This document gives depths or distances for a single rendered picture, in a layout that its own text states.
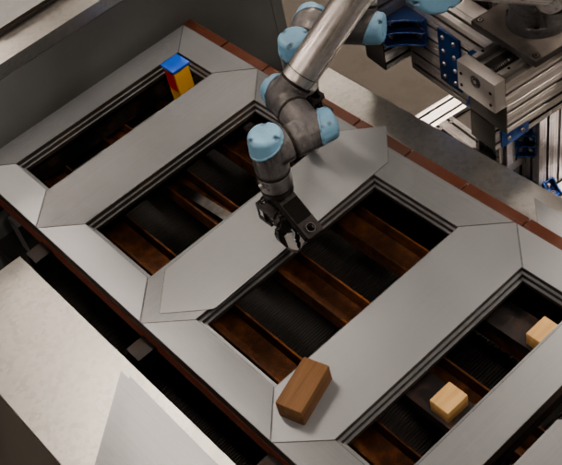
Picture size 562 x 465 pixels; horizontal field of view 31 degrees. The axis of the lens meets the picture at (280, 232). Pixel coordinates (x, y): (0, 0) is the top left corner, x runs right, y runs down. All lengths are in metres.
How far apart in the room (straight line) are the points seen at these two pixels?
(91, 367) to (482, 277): 0.90
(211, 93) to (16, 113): 0.54
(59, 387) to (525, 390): 1.03
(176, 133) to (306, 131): 0.66
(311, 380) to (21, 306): 0.84
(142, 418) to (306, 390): 0.39
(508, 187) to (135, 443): 1.12
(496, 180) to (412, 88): 1.37
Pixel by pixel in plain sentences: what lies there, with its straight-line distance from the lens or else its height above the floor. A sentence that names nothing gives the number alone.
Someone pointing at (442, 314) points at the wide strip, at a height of 0.85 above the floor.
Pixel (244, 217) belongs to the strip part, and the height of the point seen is 0.85.
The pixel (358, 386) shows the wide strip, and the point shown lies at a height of 0.85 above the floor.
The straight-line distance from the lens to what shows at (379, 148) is 2.52.
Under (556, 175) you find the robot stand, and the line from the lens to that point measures 3.26.
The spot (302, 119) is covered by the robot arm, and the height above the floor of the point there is 1.19.
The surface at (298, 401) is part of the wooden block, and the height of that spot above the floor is 0.90.
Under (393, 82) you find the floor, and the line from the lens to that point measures 4.00.
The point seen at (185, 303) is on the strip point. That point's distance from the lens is 2.30.
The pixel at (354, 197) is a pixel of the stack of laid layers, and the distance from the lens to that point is 2.43.
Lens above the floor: 2.60
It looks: 47 degrees down
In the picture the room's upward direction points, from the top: 15 degrees counter-clockwise
